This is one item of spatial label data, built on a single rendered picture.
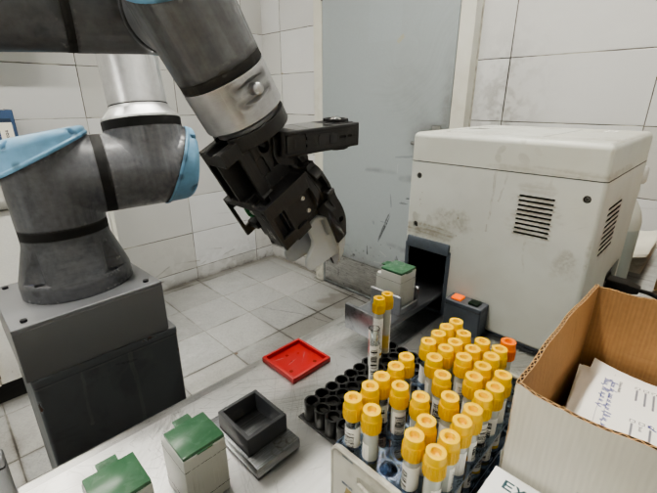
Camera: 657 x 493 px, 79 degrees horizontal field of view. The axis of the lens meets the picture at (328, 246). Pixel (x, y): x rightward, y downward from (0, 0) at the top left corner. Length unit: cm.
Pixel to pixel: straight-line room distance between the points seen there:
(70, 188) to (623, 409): 70
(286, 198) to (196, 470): 25
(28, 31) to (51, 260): 33
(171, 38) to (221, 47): 3
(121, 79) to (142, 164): 12
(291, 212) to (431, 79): 178
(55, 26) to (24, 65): 215
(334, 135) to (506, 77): 165
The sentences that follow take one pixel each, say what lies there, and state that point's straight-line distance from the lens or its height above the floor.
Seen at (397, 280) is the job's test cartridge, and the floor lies 97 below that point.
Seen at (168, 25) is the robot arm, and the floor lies 127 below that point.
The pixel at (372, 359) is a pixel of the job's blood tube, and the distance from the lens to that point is 48.
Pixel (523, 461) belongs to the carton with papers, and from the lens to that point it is 38.
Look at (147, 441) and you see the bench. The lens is 52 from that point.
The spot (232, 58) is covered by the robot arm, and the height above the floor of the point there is 125.
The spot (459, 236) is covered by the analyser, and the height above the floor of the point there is 102.
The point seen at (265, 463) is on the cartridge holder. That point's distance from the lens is 44.
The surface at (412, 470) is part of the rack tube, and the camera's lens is 34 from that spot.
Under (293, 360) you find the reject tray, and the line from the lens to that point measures 58.
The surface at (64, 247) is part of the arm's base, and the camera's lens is 66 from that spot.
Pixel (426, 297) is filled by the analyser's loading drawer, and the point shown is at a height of 91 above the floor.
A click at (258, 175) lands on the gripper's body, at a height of 116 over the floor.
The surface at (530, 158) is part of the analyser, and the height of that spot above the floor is 115.
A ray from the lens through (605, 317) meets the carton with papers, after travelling 56.
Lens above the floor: 122
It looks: 20 degrees down
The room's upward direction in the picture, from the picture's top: straight up
